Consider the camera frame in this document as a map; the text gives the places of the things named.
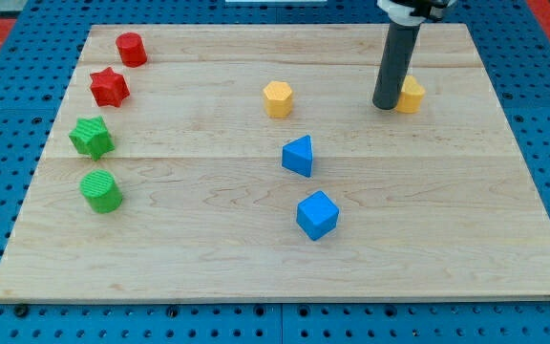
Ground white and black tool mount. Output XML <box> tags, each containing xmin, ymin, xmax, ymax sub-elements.
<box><xmin>377</xmin><ymin>0</ymin><xmax>457</xmax><ymax>26</ymax></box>

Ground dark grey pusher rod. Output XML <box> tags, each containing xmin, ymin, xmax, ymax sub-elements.
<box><xmin>372</xmin><ymin>22</ymin><xmax>420</xmax><ymax>110</ymax></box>

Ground yellow heart block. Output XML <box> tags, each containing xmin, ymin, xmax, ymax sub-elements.
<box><xmin>394</xmin><ymin>75</ymin><xmax>426</xmax><ymax>114</ymax></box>

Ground yellow hexagon block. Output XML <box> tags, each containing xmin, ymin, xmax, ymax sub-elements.
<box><xmin>263</xmin><ymin>80</ymin><xmax>293</xmax><ymax>118</ymax></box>

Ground blue triangle block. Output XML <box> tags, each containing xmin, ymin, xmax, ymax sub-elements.
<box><xmin>282</xmin><ymin>135</ymin><xmax>313</xmax><ymax>178</ymax></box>

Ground blue cube block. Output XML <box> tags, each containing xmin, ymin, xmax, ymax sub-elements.
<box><xmin>296</xmin><ymin>190</ymin><xmax>340</xmax><ymax>241</ymax></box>

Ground wooden board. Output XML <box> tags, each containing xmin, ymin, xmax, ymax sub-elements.
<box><xmin>0</xmin><ymin>24</ymin><xmax>550</xmax><ymax>304</ymax></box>

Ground red cylinder block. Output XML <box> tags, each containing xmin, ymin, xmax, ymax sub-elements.
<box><xmin>116</xmin><ymin>32</ymin><xmax>147</xmax><ymax>68</ymax></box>

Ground red star block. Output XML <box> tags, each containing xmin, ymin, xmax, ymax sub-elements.
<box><xmin>90</xmin><ymin>67</ymin><xmax>130</xmax><ymax>107</ymax></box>

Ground green star block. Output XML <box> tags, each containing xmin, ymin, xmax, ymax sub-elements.
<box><xmin>69</xmin><ymin>117</ymin><xmax>115</xmax><ymax>161</ymax></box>

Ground green cylinder block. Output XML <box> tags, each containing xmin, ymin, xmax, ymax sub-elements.
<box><xmin>79</xmin><ymin>169</ymin><xmax>123</xmax><ymax>213</ymax></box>

